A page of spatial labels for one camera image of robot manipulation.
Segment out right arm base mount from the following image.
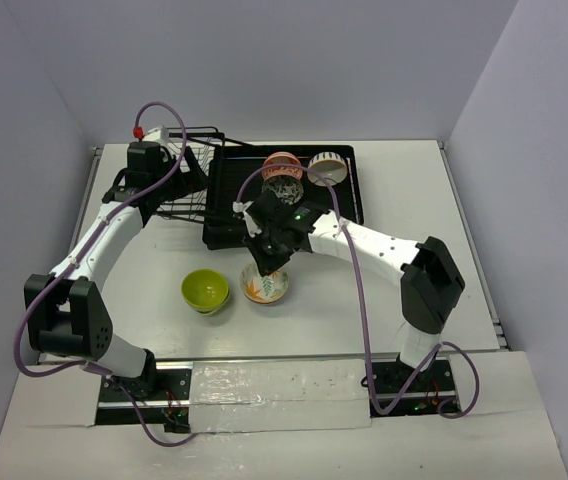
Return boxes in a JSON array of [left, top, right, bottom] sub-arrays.
[[356, 357, 464, 417]]

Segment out black leaf pattern bowl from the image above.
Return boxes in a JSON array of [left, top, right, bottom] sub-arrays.
[[262, 175, 304, 205]]

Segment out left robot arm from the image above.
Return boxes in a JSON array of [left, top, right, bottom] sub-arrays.
[[16, 140, 206, 399]]

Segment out purple cable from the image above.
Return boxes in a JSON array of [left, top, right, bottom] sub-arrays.
[[15, 101, 200, 446], [236, 167, 481, 419]]

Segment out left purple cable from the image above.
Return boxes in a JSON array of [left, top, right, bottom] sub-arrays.
[[15, 101, 200, 446]]

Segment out green bowl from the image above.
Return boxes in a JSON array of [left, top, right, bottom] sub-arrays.
[[181, 269, 230, 314]]

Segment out white taped sheet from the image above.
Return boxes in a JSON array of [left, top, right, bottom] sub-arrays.
[[189, 359, 371, 433]]

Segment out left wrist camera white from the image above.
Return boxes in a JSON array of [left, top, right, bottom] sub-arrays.
[[132, 125, 170, 147]]

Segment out orange floral bowl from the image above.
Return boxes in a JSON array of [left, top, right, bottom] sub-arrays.
[[261, 152, 303, 180]]

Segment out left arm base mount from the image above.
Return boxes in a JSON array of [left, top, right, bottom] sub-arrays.
[[95, 362, 193, 434]]

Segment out leaf pattern white bowl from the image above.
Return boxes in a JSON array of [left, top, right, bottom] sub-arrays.
[[240, 263, 290, 305]]

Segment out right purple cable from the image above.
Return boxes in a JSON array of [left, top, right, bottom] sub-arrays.
[[236, 167, 481, 419]]

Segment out black dish rack tray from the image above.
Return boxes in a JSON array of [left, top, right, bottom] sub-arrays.
[[202, 143, 364, 250]]

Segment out white bowl pink rim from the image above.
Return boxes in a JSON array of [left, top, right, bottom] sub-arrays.
[[307, 151, 348, 186]]

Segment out black wire plate rack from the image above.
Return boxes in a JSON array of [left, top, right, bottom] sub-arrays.
[[156, 126, 225, 224]]

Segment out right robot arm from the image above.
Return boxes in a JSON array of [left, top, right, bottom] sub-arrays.
[[233, 191, 465, 391]]

